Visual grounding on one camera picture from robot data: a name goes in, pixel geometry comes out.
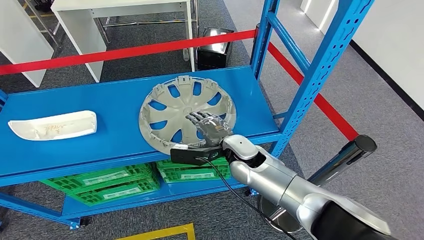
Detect white cabinet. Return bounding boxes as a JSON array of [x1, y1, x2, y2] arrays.
[[0, 0, 55, 89]]

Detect grey plastic wheel cover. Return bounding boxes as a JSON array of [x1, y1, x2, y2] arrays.
[[138, 75, 237, 156]]

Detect blue metal shelf rack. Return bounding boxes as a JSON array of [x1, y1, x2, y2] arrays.
[[0, 0, 376, 231]]

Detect red barrier belt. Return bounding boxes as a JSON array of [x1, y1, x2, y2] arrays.
[[0, 29, 258, 76], [266, 42, 360, 142]]

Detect metal table frame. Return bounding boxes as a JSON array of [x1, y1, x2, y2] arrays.
[[97, 0, 200, 42]]

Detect white plastic trim part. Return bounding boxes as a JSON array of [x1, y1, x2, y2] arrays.
[[7, 110, 98, 142]]

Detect chrome stanchion post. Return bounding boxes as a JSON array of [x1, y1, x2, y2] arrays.
[[307, 134, 379, 187]]

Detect white desk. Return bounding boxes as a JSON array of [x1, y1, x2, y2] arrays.
[[50, 0, 196, 84]]

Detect black cable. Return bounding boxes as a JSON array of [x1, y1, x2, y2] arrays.
[[194, 156, 298, 240]]

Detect black waste bin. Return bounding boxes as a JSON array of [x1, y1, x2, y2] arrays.
[[195, 27, 235, 72]]

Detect green plastic crate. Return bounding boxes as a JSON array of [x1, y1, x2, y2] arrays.
[[40, 162, 157, 192], [155, 157, 229, 170], [67, 178, 162, 207], [159, 165, 232, 184]]

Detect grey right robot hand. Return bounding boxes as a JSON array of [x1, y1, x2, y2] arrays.
[[185, 110, 233, 148]]

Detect black stanchion post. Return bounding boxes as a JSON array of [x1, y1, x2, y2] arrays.
[[250, 23, 263, 67]]

